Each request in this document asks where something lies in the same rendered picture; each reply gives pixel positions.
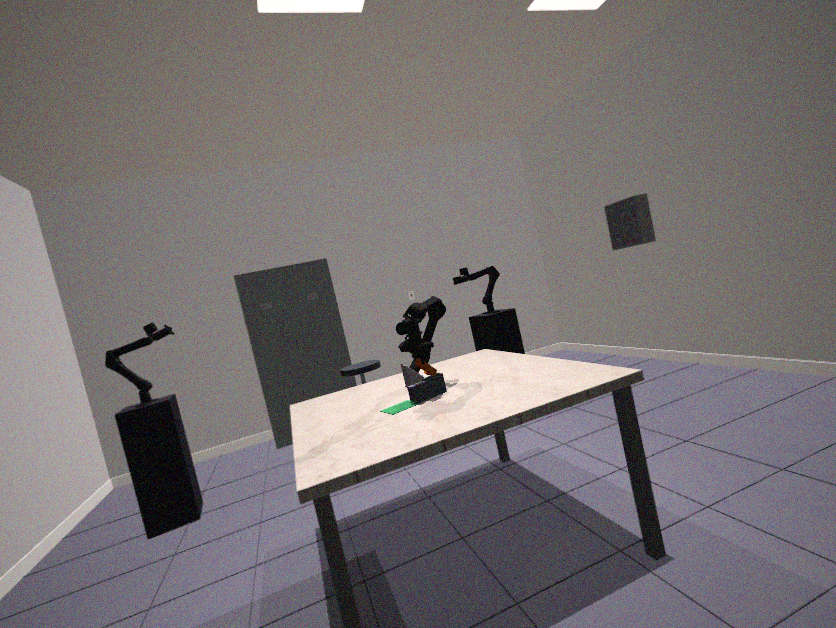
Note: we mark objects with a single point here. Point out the orange l-shaped part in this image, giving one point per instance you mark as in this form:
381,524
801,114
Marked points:
428,369

